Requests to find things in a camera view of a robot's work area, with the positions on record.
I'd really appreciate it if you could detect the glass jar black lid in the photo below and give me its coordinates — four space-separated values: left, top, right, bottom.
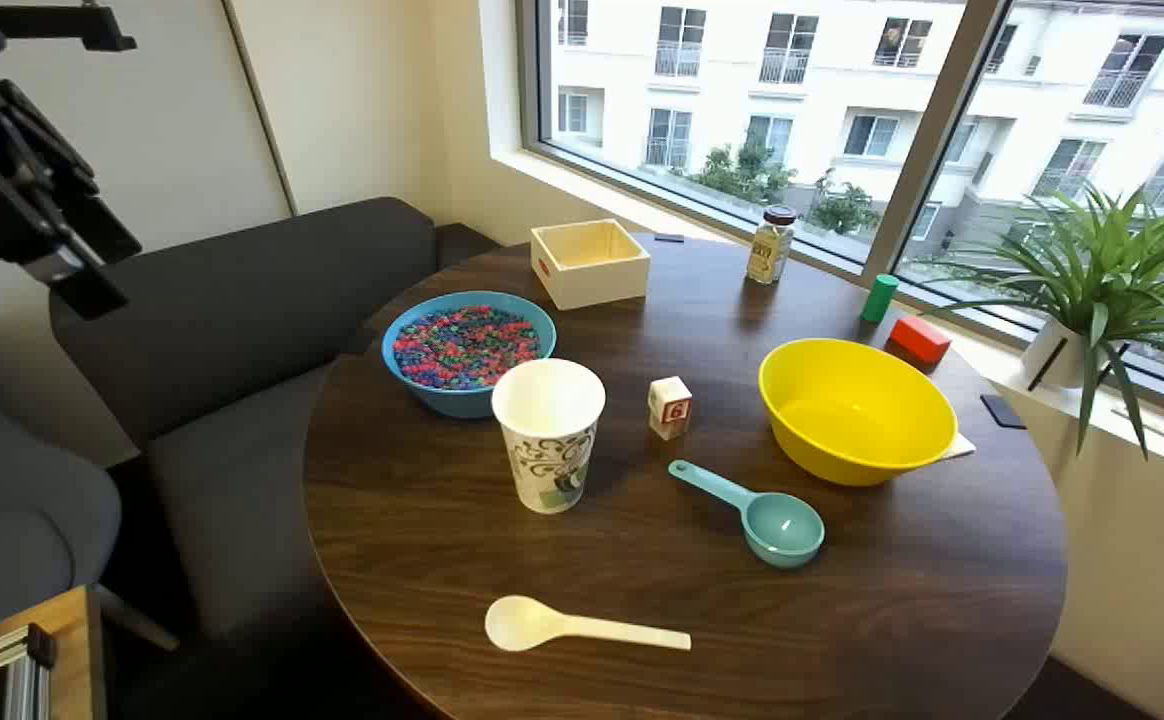
743 204 800 294

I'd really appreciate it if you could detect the blue plastic bowl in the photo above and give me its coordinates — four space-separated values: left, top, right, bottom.
374 288 560 425

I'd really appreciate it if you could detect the dark grey sofa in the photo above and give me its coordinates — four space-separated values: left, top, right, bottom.
46 198 503 645

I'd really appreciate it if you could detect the red block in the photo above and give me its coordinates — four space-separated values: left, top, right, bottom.
879 314 955 377

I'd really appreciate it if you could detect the white patterned paper cup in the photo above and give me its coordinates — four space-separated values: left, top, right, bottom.
489 358 607 519

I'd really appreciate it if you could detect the colourful beads heap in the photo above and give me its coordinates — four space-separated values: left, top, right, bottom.
391 306 545 393

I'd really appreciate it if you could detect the blue grey chair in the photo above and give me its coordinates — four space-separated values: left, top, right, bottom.
0 354 123 633

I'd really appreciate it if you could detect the yellow plastic bowl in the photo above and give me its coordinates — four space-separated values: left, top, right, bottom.
756 334 963 493

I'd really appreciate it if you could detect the white wooden box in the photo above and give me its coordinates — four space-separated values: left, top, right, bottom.
528 217 654 317

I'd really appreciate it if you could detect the white plastic spoon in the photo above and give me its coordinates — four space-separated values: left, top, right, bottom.
480 594 697 656

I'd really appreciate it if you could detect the green spiky plant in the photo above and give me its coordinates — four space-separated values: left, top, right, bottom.
931 186 1164 466

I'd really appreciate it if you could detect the white plant pot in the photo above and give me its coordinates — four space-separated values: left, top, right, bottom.
1016 317 1102 396

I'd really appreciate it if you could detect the white printed cube block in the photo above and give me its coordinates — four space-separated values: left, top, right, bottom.
642 371 697 445

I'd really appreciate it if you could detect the white paper sheet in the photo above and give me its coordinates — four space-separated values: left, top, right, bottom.
931 427 981 466

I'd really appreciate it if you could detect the green cylinder block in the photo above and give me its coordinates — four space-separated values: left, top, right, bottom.
857 273 904 334

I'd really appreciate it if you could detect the teal measuring scoop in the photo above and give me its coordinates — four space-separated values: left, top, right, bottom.
665 457 827 573

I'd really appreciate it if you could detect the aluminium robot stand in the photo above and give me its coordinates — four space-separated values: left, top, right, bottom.
0 580 112 720

